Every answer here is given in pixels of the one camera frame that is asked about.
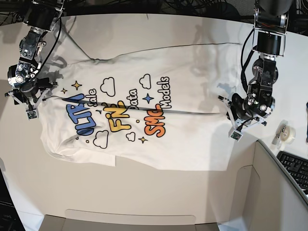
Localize clear tape dispenser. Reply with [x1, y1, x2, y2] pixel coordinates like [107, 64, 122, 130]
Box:
[272, 120, 296, 146]

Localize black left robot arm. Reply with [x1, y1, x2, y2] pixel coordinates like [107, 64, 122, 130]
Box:
[218, 0, 293, 141]

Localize black background cables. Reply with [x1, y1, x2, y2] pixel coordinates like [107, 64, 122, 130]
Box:
[0, 0, 308, 32]

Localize black computer keyboard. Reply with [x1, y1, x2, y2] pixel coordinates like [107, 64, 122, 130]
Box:
[277, 151, 308, 191]

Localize grey partition panel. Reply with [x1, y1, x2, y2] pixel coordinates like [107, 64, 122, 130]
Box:
[216, 139, 308, 231]
[39, 209, 219, 231]

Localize blue clothed person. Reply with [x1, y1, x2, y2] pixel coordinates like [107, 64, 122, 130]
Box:
[306, 102, 308, 143]

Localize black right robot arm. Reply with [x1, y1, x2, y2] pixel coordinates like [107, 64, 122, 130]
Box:
[5, 0, 65, 119]

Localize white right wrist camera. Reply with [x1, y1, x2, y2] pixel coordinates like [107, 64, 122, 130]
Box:
[26, 110, 39, 120]

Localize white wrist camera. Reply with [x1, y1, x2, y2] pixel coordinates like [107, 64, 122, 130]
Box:
[26, 110, 39, 120]
[229, 129, 243, 142]

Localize grey front partition panel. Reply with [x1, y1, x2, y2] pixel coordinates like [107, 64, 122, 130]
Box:
[39, 209, 219, 231]

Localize white printed t-shirt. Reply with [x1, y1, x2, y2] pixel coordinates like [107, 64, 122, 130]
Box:
[38, 30, 241, 171]

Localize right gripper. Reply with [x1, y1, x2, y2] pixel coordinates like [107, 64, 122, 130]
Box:
[5, 81, 58, 113]

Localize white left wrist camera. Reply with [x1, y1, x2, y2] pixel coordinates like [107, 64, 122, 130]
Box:
[229, 129, 243, 142]

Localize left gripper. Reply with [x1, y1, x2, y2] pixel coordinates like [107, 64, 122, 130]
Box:
[218, 93, 267, 132]

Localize grey right partition panel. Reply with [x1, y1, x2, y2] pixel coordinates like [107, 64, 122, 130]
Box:
[216, 139, 308, 231]

